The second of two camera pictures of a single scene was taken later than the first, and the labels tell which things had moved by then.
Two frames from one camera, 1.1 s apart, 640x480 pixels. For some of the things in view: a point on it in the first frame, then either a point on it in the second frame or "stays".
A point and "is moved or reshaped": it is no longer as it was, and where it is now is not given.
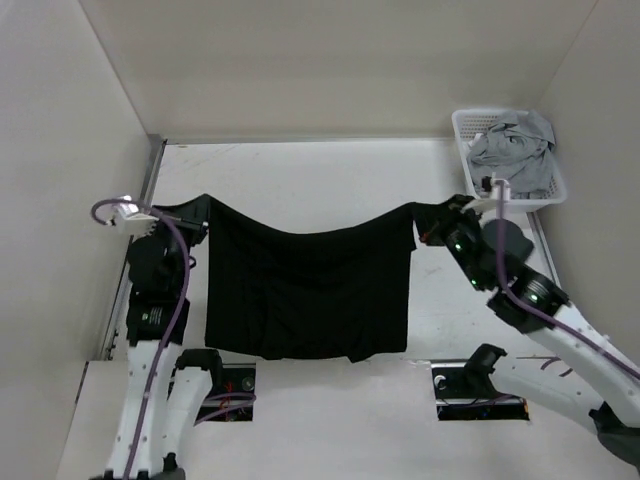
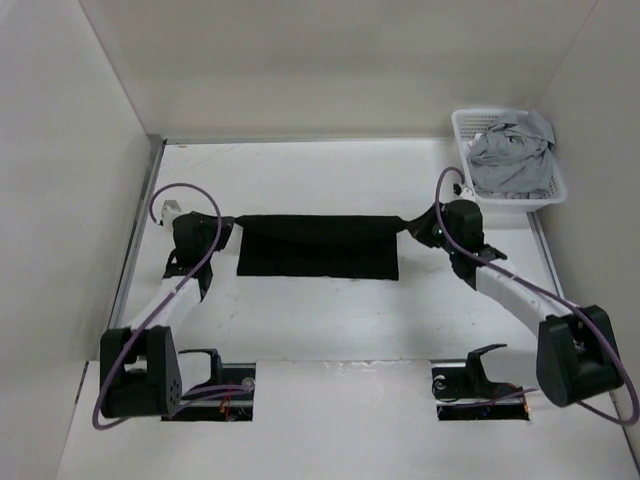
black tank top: [276, 293] is moved or reshaped
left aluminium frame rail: [155, 147] stays
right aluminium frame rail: [542, 246] stays
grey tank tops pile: [519, 149] stays
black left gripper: [198, 229] to [226, 227]
